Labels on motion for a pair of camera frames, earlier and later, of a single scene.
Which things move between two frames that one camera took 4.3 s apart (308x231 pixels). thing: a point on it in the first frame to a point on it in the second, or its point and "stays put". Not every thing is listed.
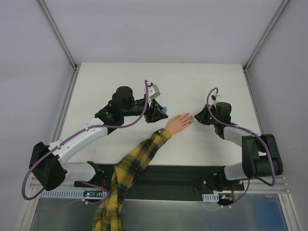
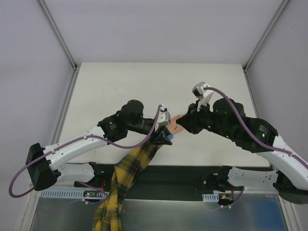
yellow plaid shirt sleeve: x=108 y=216 stays put
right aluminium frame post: x=276 y=15 stays put
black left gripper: x=149 y=112 to x=158 y=132
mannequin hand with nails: x=177 y=123 stays put
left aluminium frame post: x=73 y=63 stays put
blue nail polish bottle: x=164 y=109 to x=170 y=136
